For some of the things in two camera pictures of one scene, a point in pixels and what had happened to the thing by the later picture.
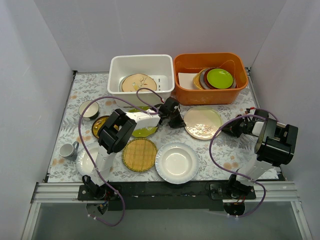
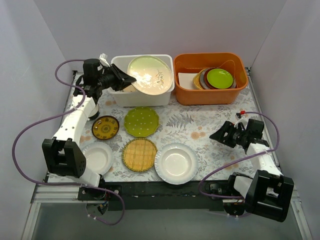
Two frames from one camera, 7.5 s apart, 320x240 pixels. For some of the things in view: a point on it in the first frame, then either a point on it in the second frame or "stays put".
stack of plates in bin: x=214 y=78 stays put
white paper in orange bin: x=186 y=80 stays put
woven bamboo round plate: x=139 y=154 stays put
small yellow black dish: x=98 y=124 stays put
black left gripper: x=175 y=118 to x=116 y=78
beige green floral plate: x=202 y=122 to x=153 y=75
